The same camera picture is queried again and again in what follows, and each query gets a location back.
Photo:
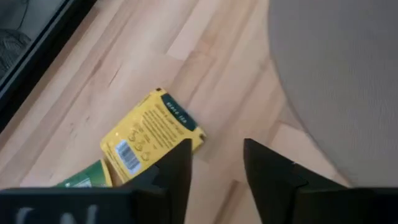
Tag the black aluminium table frame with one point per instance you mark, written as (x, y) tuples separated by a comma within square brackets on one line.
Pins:
[(34, 68)]

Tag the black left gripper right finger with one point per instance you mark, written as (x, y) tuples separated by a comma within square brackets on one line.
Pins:
[(295, 202)]

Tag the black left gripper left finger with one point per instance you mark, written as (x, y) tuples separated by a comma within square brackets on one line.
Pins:
[(93, 205)]

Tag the round grey mat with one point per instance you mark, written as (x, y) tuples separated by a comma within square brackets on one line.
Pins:
[(342, 77)]

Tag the yellow green tea packet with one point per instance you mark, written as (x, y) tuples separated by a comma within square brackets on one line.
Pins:
[(90, 175), (149, 130)]

